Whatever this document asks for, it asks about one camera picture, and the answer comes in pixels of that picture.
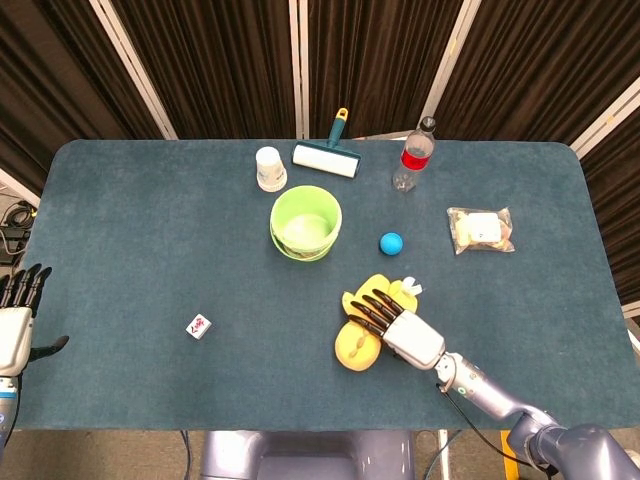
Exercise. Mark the white paper cup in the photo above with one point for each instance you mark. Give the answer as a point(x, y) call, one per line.
point(269, 169)

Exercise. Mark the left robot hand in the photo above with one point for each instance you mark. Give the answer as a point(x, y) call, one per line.
point(17, 325)

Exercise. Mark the blue foam ball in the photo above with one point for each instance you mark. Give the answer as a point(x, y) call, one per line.
point(391, 243)

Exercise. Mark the green plastic bucket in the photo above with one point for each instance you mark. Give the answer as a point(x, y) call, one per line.
point(306, 222)

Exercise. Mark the clear bottle with red label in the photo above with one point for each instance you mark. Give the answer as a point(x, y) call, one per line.
point(414, 157)

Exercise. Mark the grey robot torso base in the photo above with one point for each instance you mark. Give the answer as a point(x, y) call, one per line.
point(307, 455)

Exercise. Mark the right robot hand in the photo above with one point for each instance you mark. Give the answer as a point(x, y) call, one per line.
point(412, 337)

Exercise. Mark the white mahjong tile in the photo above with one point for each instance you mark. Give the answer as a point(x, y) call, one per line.
point(199, 326)

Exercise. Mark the clear bag of snacks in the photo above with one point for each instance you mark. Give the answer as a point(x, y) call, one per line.
point(482, 230)

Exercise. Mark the yellow plush duck toy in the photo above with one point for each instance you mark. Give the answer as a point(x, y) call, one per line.
point(357, 345)

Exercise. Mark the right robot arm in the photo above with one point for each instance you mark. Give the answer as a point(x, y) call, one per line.
point(525, 410)

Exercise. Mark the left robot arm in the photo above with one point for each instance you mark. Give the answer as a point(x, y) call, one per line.
point(7, 405)

